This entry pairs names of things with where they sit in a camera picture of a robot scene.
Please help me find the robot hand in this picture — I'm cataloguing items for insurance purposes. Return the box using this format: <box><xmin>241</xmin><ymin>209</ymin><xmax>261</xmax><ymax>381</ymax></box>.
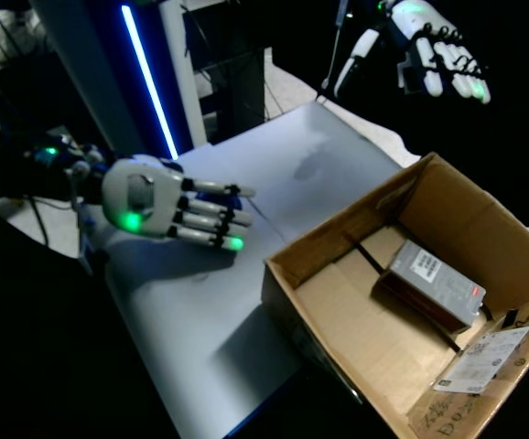
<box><xmin>332</xmin><ymin>0</ymin><xmax>493</xmax><ymax>105</ymax></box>
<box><xmin>101</xmin><ymin>155</ymin><xmax>257</xmax><ymax>252</ymax></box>

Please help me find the grey metal power supply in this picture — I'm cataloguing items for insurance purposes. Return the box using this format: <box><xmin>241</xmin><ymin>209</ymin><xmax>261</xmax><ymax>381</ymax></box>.
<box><xmin>372</xmin><ymin>240</ymin><xmax>488</xmax><ymax>335</ymax></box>

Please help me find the brown cardboard box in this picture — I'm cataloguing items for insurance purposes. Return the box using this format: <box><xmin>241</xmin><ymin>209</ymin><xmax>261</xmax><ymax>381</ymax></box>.
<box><xmin>262</xmin><ymin>151</ymin><xmax>529</xmax><ymax>439</ymax></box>

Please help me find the light grey table mat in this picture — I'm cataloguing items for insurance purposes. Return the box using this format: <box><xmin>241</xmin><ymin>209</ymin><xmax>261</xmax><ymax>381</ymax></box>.
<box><xmin>83</xmin><ymin>100</ymin><xmax>405</xmax><ymax>439</ymax></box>

